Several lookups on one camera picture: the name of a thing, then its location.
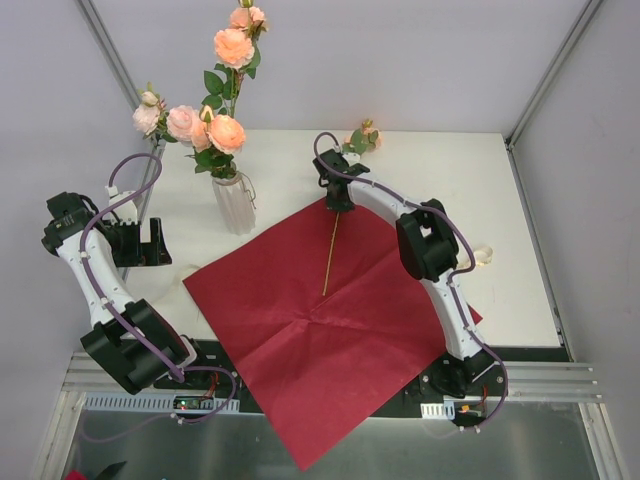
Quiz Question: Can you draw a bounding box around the pink rose stem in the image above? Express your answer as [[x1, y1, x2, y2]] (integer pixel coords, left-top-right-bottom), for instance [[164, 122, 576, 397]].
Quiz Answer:
[[132, 83, 212, 156], [322, 119, 382, 297], [190, 105, 246, 180], [202, 1, 269, 117]]

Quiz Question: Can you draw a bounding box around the brown red wrapping paper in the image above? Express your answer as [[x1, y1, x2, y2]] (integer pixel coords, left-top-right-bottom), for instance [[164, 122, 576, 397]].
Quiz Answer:
[[181, 195, 485, 473]]

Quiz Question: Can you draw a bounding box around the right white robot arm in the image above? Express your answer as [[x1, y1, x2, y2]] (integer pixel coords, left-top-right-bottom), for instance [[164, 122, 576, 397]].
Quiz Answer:
[[313, 149, 497, 399]]

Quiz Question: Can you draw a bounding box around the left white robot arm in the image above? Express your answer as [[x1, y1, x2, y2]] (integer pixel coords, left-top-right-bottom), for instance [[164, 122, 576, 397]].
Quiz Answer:
[[42, 192, 212, 395]]

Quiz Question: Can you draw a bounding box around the white ribbed ceramic vase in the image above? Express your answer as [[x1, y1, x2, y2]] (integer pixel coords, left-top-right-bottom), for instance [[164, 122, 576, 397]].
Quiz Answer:
[[212, 171, 256, 235]]

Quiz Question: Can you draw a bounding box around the red black object bottom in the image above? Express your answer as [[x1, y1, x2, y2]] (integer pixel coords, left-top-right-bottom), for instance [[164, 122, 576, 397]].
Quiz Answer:
[[63, 461, 127, 480]]

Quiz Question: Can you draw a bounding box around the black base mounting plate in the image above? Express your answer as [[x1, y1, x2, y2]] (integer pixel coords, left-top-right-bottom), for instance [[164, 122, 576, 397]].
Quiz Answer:
[[153, 339, 506, 426]]

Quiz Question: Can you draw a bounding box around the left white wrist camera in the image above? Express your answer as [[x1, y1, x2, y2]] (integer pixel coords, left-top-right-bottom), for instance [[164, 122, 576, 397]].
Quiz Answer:
[[103, 184, 141, 226]]

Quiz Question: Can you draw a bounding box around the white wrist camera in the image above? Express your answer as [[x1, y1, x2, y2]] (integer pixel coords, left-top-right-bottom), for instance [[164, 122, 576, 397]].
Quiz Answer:
[[343, 152, 361, 165], [103, 184, 141, 226]]

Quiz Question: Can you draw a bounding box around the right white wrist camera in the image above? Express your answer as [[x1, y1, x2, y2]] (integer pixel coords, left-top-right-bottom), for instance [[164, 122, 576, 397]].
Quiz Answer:
[[343, 152, 361, 165]]

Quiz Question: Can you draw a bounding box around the left white cable duct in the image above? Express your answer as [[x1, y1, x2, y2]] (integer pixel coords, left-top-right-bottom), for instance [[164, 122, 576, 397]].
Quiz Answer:
[[84, 392, 240, 415]]

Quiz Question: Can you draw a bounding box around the white cable duct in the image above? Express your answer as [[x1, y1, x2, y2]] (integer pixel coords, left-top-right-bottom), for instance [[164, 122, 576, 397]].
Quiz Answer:
[[420, 401, 456, 421], [84, 392, 240, 415]]

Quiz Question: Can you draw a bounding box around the right white cable duct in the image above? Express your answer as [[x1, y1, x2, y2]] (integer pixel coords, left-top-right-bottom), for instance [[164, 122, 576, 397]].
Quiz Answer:
[[420, 401, 456, 421]]

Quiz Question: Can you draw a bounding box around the left aluminium frame post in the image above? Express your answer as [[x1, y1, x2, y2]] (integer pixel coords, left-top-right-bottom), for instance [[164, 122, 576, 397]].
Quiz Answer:
[[74, 0, 140, 111]]

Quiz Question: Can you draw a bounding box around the aluminium frame post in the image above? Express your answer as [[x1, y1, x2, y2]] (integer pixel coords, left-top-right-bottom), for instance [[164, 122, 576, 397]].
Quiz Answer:
[[503, 0, 604, 149], [74, 0, 140, 111]]

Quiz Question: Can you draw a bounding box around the right aluminium frame post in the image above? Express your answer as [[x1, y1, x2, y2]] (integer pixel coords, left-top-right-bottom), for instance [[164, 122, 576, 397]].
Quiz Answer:
[[503, 0, 604, 149]]

